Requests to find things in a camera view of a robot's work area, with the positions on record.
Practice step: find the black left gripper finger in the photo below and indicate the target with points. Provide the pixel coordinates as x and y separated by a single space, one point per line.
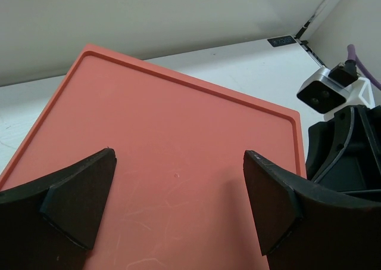
52 222

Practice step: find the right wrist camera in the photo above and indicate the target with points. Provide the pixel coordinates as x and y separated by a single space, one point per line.
324 95

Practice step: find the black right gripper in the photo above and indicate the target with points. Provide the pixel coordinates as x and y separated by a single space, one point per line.
331 220

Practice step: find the black table label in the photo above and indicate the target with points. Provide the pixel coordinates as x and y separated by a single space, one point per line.
281 41

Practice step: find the red drawer box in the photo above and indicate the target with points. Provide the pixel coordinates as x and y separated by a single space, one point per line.
178 198

